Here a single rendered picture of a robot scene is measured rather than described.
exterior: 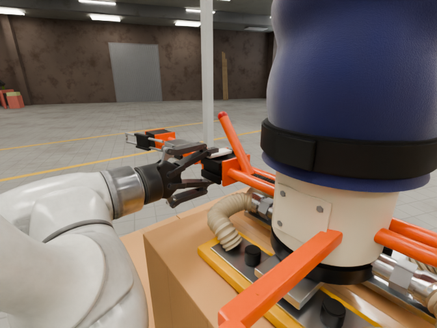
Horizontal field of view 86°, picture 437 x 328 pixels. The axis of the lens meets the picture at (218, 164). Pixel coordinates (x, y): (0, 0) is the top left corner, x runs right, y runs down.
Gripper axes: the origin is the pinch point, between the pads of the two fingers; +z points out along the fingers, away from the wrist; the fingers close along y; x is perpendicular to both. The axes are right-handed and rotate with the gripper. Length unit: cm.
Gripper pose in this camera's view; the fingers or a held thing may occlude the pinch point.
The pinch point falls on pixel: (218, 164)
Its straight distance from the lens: 57.3
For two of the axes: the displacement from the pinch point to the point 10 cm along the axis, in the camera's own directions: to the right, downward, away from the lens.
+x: 6.4, 2.6, -7.2
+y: 0.0, 9.4, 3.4
